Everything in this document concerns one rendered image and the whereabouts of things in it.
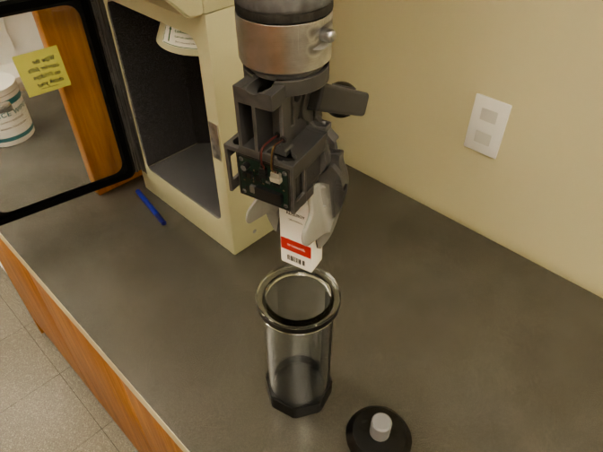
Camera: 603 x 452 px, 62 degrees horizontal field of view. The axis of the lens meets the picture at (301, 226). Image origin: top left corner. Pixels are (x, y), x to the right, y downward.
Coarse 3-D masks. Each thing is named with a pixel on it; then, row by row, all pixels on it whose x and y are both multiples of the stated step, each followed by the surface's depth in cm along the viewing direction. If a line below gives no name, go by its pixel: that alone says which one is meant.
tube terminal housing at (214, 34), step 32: (128, 0) 82; (224, 0) 71; (192, 32) 74; (224, 32) 73; (224, 64) 76; (128, 96) 100; (224, 96) 79; (224, 128) 82; (224, 160) 86; (160, 192) 113; (224, 192) 91; (224, 224) 97; (256, 224) 101
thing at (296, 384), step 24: (264, 288) 65; (288, 288) 69; (312, 288) 69; (336, 288) 65; (264, 312) 62; (288, 312) 73; (312, 312) 72; (288, 336) 63; (312, 336) 63; (288, 360) 66; (312, 360) 66; (288, 384) 70; (312, 384) 70
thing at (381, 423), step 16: (352, 416) 73; (368, 416) 72; (384, 416) 69; (400, 416) 73; (352, 432) 70; (368, 432) 70; (384, 432) 67; (400, 432) 70; (352, 448) 69; (368, 448) 68; (384, 448) 68; (400, 448) 68
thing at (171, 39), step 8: (160, 24) 85; (160, 32) 85; (168, 32) 82; (176, 32) 81; (184, 32) 81; (160, 40) 84; (168, 40) 83; (176, 40) 82; (184, 40) 81; (192, 40) 81; (168, 48) 83; (176, 48) 82; (184, 48) 82; (192, 48) 81
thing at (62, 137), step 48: (0, 0) 80; (0, 48) 83; (48, 48) 88; (0, 96) 87; (48, 96) 92; (96, 96) 97; (0, 144) 92; (48, 144) 97; (96, 144) 103; (0, 192) 96; (48, 192) 102
